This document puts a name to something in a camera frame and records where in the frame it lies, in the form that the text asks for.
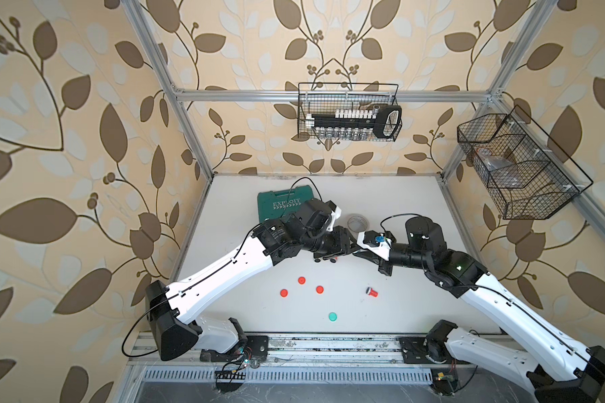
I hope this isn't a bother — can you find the black wire basket wall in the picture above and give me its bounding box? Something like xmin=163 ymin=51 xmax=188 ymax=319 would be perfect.
xmin=457 ymin=105 xmax=593 ymax=220
xmin=297 ymin=82 xmax=403 ymax=144

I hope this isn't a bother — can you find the clear packing tape roll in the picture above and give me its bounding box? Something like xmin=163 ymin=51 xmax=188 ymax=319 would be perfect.
xmin=346 ymin=214 xmax=370 ymax=233

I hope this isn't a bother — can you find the black white tool in basket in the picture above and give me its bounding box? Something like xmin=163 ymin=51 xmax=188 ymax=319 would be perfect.
xmin=302 ymin=105 xmax=403 ymax=142

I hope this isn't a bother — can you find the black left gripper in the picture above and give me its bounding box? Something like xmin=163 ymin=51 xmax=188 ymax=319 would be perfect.
xmin=297 ymin=224 xmax=363 ymax=258

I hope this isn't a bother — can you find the green plastic tool case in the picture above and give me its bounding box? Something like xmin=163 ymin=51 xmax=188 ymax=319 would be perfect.
xmin=257 ymin=186 xmax=314 ymax=222

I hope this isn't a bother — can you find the black wire basket right wall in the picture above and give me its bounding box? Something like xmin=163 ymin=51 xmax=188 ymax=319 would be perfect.
xmin=457 ymin=105 xmax=593 ymax=220

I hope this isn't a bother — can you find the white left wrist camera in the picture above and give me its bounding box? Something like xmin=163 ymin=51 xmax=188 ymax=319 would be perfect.
xmin=301 ymin=199 xmax=341 ymax=238

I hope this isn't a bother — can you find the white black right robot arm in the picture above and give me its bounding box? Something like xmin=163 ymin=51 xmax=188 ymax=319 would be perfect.
xmin=356 ymin=216 xmax=605 ymax=402

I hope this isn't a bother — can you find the aluminium cage frame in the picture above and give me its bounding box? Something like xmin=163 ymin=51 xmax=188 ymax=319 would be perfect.
xmin=120 ymin=1 xmax=605 ymax=243

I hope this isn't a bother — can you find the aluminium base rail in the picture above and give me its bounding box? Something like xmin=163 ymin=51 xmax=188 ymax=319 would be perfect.
xmin=129 ymin=333 xmax=536 ymax=391

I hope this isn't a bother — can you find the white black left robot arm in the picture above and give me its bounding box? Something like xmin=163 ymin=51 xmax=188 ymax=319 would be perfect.
xmin=142 ymin=198 xmax=360 ymax=361

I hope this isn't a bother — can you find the plastic bag in basket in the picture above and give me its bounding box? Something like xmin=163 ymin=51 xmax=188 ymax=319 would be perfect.
xmin=476 ymin=147 xmax=523 ymax=189

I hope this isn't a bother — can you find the black wire basket back wall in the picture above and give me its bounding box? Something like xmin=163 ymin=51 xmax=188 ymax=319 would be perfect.
xmin=297 ymin=82 xmax=403 ymax=144

